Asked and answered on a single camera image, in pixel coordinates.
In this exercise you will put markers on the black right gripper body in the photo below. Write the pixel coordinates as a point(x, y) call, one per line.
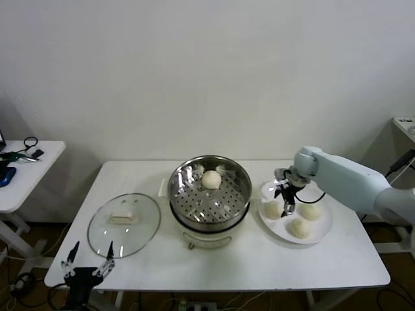
point(289, 192)

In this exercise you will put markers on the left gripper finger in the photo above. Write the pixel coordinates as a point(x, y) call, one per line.
point(107, 263)
point(66, 265)

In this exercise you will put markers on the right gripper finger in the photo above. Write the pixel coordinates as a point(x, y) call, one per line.
point(289, 209)
point(278, 192)

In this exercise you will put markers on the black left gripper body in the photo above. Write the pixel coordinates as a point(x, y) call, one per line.
point(81, 278)

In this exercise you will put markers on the white steamed baozi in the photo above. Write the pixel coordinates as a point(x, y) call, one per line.
point(272, 210)
point(211, 179)
point(300, 228)
point(310, 212)

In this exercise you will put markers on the glass pot lid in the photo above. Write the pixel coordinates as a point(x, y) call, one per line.
point(142, 210)

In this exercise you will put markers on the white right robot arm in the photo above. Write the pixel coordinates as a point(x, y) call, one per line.
point(350, 184)

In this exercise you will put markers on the perforated steel steamer basket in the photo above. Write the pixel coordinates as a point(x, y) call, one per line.
point(227, 204)

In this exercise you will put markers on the white round plate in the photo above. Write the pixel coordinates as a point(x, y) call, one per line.
point(275, 226)

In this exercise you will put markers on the white electric cooking pot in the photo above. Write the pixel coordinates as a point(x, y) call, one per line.
point(207, 238)

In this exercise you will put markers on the white side table rounded corners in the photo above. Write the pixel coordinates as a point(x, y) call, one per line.
point(35, 175)

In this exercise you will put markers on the blue object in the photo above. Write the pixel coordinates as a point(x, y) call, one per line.
point(7, 177)

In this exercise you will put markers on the black power adapter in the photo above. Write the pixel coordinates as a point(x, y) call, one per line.
point(400, 162)

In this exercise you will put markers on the small black device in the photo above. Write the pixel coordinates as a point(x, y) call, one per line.
point(38, 154)

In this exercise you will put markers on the black screen edge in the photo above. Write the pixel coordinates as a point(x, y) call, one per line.
point(1, 139)

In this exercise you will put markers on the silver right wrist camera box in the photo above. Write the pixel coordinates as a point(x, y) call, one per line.
point(281, 174)

